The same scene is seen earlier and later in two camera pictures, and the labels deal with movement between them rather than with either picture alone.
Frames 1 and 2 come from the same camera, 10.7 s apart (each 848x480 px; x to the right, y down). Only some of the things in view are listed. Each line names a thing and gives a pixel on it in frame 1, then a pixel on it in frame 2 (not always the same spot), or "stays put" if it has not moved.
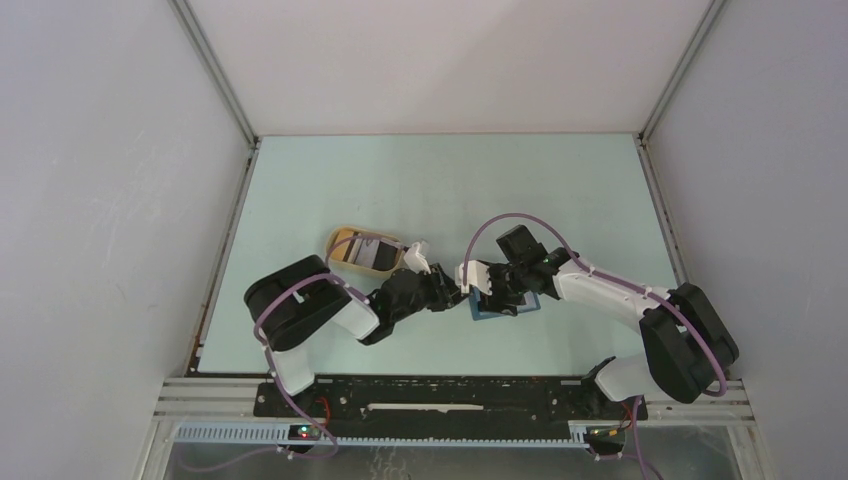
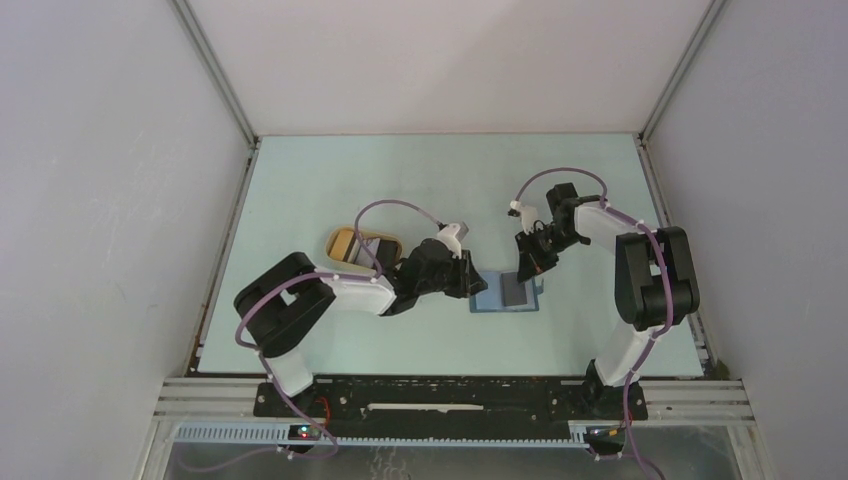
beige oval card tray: x=364 y=249 stays put
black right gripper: x=495 y=301 to x=530 y=262
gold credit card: x=341 y=249 stays put
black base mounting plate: x=446 y=400 stays put
